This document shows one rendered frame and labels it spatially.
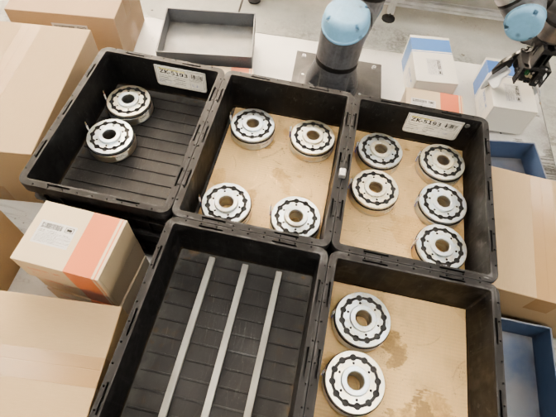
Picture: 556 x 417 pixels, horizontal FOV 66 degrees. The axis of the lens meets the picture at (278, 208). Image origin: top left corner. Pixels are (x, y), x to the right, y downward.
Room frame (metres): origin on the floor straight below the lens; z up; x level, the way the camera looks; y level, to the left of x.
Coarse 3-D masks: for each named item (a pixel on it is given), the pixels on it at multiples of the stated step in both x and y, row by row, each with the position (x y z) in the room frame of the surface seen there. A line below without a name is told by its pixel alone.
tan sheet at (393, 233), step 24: (408, 144) 0.70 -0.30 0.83; (360, 168) 0.61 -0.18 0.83; (408, 168) 0.62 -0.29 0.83; (408, 192) 0.55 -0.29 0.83; (360, 216) 0.48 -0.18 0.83; (384, 216) 0.49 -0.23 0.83; (408, 216) 0.49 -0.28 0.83; (360, 240) 0.42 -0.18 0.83; (384, 240) 0.43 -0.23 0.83; (408, 240) 0.43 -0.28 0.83
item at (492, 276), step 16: (368, 96) 0.74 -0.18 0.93; (352, 112) 0.68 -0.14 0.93; (432, 112) 0.71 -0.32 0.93; (448, 112) 0.71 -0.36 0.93; (352, 128) 0.63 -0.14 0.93; (352, 144) 0.59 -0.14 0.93; (336, 224) 0.40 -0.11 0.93; (336, 240) 0.36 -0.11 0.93; (368, 256) 0.34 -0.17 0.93; (384, 256) 0.34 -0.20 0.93; (400, 256) 0.34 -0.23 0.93; (496, 256) 0.36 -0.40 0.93; (448, 272) 0.32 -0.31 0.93; (464, 272) 0.33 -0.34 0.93; (496, 272) 0.33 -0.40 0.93
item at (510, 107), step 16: (496, 64) 1.06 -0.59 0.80; (480, 80) 1.04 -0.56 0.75; (480, 96) 0.98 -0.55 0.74; (496, 96) 0.92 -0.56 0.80; (512, 96) 0.93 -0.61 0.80; (528, 96) 0.94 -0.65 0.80; (480, 112) 0.93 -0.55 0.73; (496, 112) 0.88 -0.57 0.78; (512, 112) 0.88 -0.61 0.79; (528, 112) 0.88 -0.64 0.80; (496, 128) 0.88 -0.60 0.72; (512, 128) 0.88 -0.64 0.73
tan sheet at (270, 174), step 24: (288, 120) 0.73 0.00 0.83; (288, 144) 0.66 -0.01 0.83; (216, 168) 0.57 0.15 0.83; (240, 168) 0.57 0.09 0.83; (264, 168) 0.58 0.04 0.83; (288, 168) 0.59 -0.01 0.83; (312, 168) 0.59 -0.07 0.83; (264, 192) 0.52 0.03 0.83; (288, 192) 0.52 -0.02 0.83; (312, 192) 0.53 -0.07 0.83; (264, 216) 0.46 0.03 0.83
